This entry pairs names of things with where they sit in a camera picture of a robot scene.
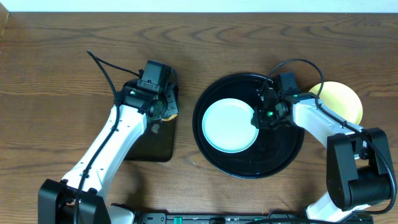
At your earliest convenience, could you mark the orange green sponge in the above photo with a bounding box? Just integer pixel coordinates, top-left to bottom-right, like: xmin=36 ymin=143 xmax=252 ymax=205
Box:
xmin=162 ymin=114 xmax=178 ymax=121

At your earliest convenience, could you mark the light blue plate top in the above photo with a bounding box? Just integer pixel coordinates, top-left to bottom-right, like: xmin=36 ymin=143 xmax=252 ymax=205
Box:
xmin=201 ymin=98 xmax=259 ymax=154

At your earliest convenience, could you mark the yellow plate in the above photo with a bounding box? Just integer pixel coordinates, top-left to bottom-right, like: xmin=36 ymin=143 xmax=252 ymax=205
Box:
xmin=320 ymin=82 xmax=363 ymax=124

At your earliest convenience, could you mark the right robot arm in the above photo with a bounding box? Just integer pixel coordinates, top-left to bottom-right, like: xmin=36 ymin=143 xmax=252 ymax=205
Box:
xmin=252 ymin=87 xmax=397 ymax=223

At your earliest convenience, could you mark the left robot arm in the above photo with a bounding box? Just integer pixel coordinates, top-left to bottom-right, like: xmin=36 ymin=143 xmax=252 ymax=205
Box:
xmin=38 ymin=79 xmax=178 ymax=223

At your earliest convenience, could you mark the black round tray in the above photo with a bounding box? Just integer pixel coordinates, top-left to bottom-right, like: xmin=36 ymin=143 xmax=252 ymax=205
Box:
xmin=192 ymin=73 xmax=305 ymax=179

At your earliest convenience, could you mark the black rectangular tray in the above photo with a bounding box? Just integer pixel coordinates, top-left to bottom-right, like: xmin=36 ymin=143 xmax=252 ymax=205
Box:
xmin=123 ymin=81 xmax=180 ymax=162

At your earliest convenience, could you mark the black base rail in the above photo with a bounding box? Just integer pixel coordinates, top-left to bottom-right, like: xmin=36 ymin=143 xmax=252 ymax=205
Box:
xmin=133 ymin=212 xmax=374 ymax=224

